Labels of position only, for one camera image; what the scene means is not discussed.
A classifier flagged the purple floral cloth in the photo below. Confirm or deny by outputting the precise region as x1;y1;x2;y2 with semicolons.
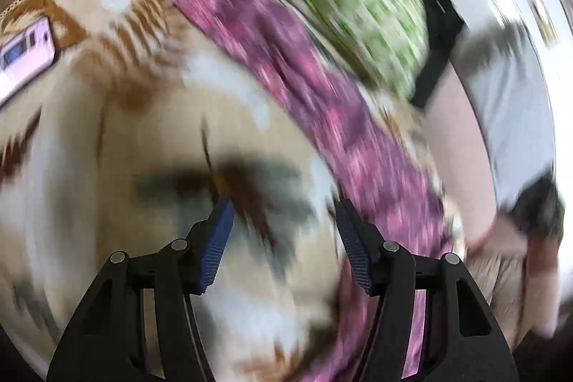
177;0;452;381

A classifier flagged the pink sofa backrest cushion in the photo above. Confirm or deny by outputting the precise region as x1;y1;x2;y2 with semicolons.
422;65;497;250

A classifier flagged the striped beige cushion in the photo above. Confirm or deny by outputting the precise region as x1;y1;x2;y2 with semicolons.
466;234;560;349

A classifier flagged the leaf-patterned beige blanket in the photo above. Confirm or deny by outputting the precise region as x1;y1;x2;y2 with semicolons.
1;0;457;377

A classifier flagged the grey pillow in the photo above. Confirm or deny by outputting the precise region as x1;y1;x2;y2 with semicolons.
453;23;555;211

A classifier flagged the black garment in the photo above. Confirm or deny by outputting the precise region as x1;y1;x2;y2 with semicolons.
410;0;465;110

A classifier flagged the pink smartphone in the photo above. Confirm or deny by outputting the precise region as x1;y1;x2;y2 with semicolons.
0;18;58;105

